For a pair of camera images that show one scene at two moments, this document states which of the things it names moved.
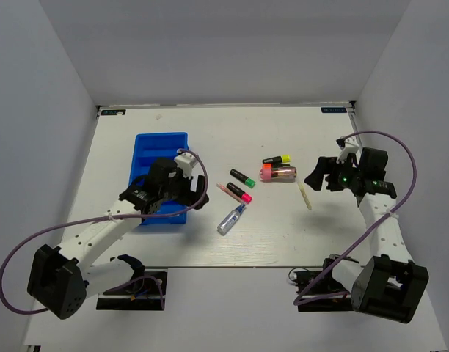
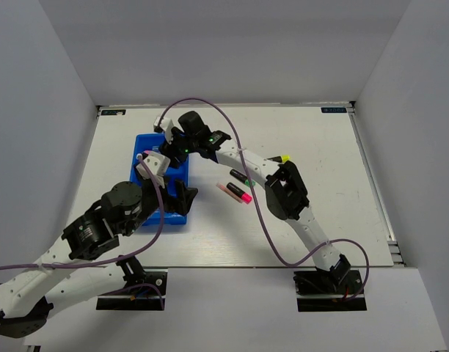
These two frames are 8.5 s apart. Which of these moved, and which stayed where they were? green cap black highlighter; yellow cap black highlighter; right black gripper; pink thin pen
Moved: right black gripper
Stayed: pink thin pen; green cap black highlighter; yellow cap black highlighter
